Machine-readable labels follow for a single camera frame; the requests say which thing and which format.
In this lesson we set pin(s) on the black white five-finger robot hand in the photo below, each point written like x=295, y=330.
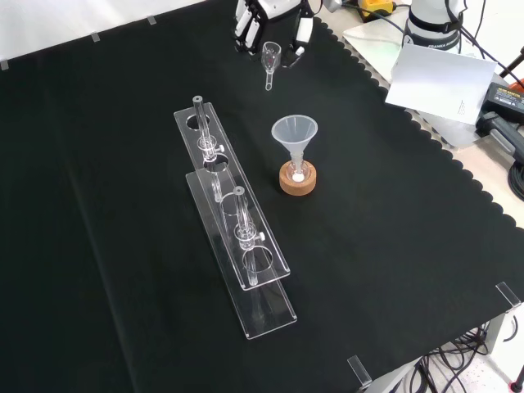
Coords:
x=247, y=24

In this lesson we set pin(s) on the translucent plastic funnel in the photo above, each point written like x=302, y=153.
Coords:
x=294, y=133

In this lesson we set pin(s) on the clear acrylic funnel stand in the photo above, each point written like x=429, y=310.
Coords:
x=229, y=213

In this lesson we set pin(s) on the white mounting plate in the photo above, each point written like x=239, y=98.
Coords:
x=368, y=45

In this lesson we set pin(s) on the yellow stop button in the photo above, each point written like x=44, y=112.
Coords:
x=376, y=7

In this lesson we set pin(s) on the small round-bottom glass flask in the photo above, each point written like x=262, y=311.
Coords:
x=296, y=174

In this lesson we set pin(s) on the white paper sheet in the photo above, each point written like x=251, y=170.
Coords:
x=442, y=82

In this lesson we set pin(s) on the black table cloth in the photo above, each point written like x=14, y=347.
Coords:
x=123, y=204

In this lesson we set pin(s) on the black power adapter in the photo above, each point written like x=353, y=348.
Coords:
x=507, y=98

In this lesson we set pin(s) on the clear edge clip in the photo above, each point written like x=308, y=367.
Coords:
x=508, y=295
x=359, y=370

